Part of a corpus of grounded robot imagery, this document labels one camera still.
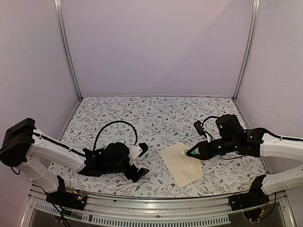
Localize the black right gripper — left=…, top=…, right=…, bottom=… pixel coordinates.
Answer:
left=187, top=137, right=237, bottom=160

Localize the green white glue stick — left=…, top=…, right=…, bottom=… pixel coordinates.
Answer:
left=184, top=148, right=200, bottom=157

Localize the cream envelope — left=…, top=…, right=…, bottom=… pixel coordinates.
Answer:
left=159, top=142, right=204, bottom=188

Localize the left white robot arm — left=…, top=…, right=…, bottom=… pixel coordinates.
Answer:
left=0, top=118, right=149, bottom=205

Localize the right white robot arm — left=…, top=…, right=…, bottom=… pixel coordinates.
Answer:
left=185, top=114, right=303, bottom=206

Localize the floral patterned table mat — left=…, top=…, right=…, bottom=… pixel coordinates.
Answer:
left=48, top=97, right=266, bottom=190

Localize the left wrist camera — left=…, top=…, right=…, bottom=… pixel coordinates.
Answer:
left=129, top=143, right=149, bottom=165

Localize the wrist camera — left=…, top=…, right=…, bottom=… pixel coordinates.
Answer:
left=129, top=143, right=149, bottom=165
left=193, top=121, right=213, bottom=142

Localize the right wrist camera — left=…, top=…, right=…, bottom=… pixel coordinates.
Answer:
left=193, top=121, right=213, bottom=142

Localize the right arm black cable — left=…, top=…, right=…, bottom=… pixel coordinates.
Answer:
left=201, top=115, right=221, bottom=128

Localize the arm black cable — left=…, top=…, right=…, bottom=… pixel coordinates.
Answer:
left=92, top=120, right=138, bottom=152
left=201, top=115, right=221, bottom=128

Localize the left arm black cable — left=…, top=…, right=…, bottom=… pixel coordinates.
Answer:
left=92, top=120, right=138, bottom=152

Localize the front aluminium rail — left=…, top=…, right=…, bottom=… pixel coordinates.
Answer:
left=21, top=179, right=302, bottom=227

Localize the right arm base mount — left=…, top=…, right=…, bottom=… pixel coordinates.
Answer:
left=228, top=175, right=269, bottom=211

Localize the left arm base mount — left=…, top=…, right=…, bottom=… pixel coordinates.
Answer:
left=46, top=176, right=87, bottom=210

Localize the right aluminium frame post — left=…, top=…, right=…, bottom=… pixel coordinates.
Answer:
left=232, top=0, right=260, bottom=102

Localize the aluminium frame post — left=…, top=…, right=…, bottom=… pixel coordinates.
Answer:
left=232, top=0, right=260, bottom=102
left=54, top=0, right=83, bottom=101

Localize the left aluminium frame post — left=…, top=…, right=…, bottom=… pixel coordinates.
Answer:
left=54, top=0, right=83, bottom=101

